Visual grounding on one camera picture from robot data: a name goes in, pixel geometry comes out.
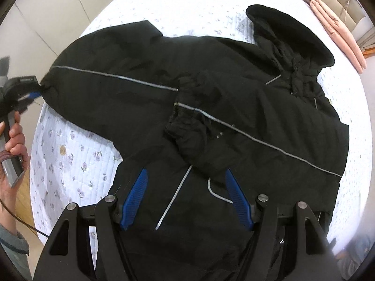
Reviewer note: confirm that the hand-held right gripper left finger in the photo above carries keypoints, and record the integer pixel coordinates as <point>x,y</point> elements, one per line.
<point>137,193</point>

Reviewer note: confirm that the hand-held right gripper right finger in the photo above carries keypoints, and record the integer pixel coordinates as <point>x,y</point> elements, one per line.
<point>238,199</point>

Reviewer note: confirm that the person's jeans leg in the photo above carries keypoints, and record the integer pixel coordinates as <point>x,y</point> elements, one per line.
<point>356,254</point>

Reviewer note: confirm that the white floral quilt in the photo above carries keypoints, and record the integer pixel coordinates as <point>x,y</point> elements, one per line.
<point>190,5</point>

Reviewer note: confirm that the person's left hand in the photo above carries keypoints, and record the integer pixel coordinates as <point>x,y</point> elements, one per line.
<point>17,140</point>

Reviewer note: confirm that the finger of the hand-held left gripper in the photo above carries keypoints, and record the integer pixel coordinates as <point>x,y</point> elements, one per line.
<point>25,84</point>
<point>32,95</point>

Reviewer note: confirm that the black hooded jacket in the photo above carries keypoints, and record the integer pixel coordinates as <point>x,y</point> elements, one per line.
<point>131,93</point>

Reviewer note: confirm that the person's left forearm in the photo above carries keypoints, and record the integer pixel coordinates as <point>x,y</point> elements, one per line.
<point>11,248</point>

